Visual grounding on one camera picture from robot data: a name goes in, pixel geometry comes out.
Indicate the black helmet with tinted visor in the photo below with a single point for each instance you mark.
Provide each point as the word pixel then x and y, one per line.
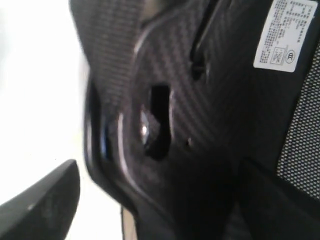
pixel 202 117

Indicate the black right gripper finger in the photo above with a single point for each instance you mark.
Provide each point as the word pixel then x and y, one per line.
pixel 45 210

